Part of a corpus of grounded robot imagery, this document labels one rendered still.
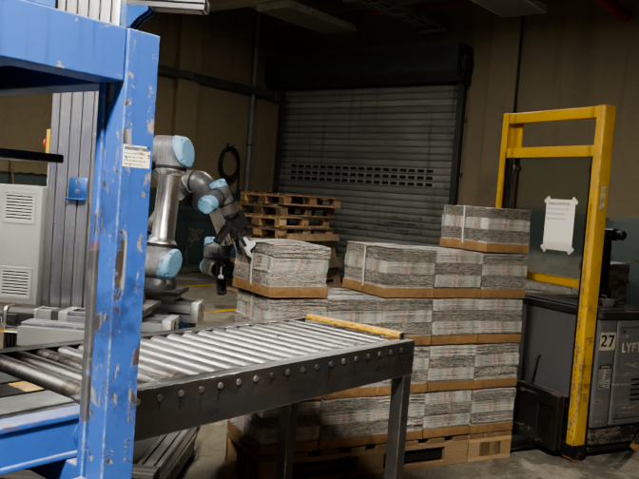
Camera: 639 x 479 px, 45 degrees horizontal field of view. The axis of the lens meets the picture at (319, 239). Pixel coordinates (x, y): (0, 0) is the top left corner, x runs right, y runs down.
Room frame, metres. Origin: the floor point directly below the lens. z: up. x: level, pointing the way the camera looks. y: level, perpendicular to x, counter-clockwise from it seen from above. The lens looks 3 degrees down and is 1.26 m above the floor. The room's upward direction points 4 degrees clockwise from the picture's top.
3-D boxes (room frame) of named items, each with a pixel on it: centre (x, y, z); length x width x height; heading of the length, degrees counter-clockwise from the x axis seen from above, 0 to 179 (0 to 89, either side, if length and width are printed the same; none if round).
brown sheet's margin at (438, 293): (3.87, -0.60, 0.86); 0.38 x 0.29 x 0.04; 29
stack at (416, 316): (3.67, -0.23, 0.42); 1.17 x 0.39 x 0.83; 119
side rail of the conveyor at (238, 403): (2.13, 0.08, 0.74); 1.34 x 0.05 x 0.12; 141
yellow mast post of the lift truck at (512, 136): (4.52, -1.08, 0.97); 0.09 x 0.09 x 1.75; 29
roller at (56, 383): (1.83, 0.64, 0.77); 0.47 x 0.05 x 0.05; 51
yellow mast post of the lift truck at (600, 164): (3.94, -1.40, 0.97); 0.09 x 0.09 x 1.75; 29
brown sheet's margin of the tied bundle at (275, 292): (3.33, 0.11, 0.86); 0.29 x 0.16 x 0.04; 121
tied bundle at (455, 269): (3.87, -0.60, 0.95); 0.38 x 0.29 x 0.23; 29
